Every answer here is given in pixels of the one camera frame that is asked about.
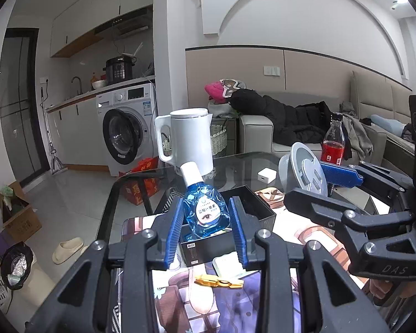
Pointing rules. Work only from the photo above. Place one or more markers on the black cardboard box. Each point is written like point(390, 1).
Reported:
point(256, 208)

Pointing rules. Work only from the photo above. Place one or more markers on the white electric kettle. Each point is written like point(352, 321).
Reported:
point(190, 135)

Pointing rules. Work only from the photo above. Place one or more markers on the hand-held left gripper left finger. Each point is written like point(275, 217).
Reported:
point(173, 239)

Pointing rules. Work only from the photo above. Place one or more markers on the printed desk mat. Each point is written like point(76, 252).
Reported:
point(228, 305)

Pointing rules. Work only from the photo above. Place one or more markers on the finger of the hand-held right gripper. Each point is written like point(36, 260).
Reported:
point(319, 208)
point(339, 175)

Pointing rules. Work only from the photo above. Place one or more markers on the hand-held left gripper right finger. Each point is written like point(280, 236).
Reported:
point(239, 236)

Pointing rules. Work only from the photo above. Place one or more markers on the brown cardboard box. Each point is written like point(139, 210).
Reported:
point(20, 227)

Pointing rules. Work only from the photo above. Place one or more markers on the grey garment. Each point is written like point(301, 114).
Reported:
point(358, 135)

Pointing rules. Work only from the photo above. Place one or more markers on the beige slipper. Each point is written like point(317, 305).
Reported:
point(67, 249)

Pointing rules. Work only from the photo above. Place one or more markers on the black jacket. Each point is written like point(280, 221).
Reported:
point(280, 114)

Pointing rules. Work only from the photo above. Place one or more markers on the grey round case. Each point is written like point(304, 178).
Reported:
point(298, 170)

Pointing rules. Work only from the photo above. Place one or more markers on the black trash bag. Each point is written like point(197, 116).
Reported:
point(15, 267)

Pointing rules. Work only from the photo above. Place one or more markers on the red cardboard box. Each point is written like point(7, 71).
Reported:
point(138, 187)

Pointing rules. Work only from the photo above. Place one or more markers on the wicker basket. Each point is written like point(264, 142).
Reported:
point(219, 142)

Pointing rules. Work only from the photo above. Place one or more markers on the beige sofa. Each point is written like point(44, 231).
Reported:
point(254, 135)

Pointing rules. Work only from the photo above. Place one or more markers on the cola bottle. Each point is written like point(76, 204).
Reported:
point(332, 149)

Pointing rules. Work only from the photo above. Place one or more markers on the white flat case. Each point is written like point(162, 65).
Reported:
point(227, 263)

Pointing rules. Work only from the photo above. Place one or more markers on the white base cabinets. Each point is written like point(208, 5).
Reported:
point(76, 135)

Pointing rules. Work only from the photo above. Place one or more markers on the white washing machine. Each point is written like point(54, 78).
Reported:
point(124, 97)

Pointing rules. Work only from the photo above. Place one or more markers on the light blue cloth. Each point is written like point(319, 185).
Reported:
point(386, 124)

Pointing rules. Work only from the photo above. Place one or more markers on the mop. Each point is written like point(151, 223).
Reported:
point(57, 164)

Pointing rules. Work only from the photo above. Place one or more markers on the white charger cube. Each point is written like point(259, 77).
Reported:
point(266, 176)

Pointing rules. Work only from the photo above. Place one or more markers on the white light switch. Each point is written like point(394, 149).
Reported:
point(271, 70)

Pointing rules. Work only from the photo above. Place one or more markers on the white wall cabinets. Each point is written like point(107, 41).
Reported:
point(97, 10)

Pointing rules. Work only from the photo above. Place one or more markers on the black pressure cooker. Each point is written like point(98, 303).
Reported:
point(119, 69)

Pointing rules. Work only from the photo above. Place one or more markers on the person's right hand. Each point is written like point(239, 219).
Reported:
point(384, 289)

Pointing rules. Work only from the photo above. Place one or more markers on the blue eye drop bottle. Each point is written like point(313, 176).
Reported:
point(204, 211)

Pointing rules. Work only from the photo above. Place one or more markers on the kitchen faucet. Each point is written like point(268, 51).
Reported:
point(77, 84)

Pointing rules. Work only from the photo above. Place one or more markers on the pink white plush toy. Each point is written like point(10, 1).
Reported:
point(215, 91)

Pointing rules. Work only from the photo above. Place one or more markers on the white bowl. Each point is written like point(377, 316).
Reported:
point(99, 84)

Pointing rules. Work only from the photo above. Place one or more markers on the range hood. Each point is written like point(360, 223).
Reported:
point(124, 24)

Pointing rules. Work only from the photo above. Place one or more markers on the dark glass door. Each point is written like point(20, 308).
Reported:
point(20, 111)

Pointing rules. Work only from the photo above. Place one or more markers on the yellow plastic clip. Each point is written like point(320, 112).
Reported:
point(218, 281)

